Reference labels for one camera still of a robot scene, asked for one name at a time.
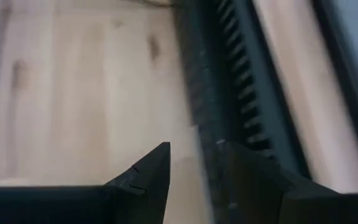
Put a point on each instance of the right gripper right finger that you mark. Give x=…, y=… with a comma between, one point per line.
x=275, y=205

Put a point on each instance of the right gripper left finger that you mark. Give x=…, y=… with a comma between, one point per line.
x=73, y=205

